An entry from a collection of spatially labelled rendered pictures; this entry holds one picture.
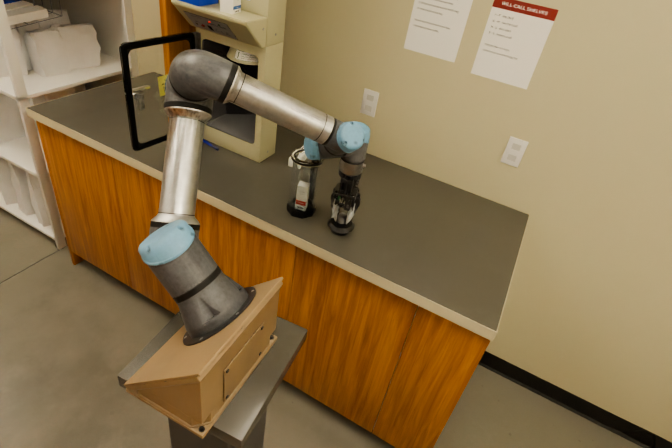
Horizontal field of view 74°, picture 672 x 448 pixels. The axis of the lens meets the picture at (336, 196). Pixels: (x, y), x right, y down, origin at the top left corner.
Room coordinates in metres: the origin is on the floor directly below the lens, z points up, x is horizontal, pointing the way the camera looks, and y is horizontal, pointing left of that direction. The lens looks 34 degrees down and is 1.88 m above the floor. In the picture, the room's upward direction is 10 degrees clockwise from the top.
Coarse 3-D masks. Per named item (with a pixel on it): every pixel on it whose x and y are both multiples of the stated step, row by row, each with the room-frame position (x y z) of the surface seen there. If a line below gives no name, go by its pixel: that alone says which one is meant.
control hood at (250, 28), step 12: (180, 12) 1.59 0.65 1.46; (192, 12) 1.54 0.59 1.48; (204, 12) 1.50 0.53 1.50; (216, 12) 1.49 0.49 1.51; (240, 12) 1.54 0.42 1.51; (192, 24) 1.62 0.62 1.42; (228, 24) 1.49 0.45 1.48; (240, 24) 1.45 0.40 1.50; (252, 24) 1.46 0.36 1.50; (264, 24) 1.53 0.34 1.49; (240, 36) 1.52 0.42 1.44; (252, 36) 1.48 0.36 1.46; (264, 36) 1.53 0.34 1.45
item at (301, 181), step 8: (296, 152) 1.28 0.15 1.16; (304, 152) 1.31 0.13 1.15; (296, 160) 1.23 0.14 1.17; (304, 160) 1.31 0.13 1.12; (312, 160) 1.31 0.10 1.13; (320, 160) 1.25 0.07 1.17; (296, 168) 1.24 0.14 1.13; (304, 168) 1.23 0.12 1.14; (312, 168) 1.23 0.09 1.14; (296, 176) 1.24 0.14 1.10; (304, 176) 1.23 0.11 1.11; (312, 176) 1.24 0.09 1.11; (296, 184) 1.23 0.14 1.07; (304, 184) 1.23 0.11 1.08; (312, 184) 1.24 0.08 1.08; (296, 192) 1.23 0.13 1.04; (304, 192) 1.23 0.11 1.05; (312, 192) 1.24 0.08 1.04; (296, 200) 1.23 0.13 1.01; (304, 200) 1.23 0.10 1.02; (312, 200) 1.25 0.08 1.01; (296, 208) 1.23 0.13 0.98; (304, 208) 1.23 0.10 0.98; (312, 208) 1.25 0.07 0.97
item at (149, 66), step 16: (144, 48) 1.45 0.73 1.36; (160, 48) 1.51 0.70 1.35; (176, 48) 1.57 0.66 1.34; (144, 64) 1.45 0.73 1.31; (160, 64) 1.50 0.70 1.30; (144, 80) 1.44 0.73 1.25; (160, 80) 1.50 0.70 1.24; (144, 96) 1.44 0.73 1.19; (160, 96) 1.49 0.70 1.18; (128, 112) 1.38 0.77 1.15; (144, 112) 1.43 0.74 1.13; (160, 112) 1.49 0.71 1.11; (144, 128) 1.42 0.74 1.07; (160, 128) 1.48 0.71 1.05
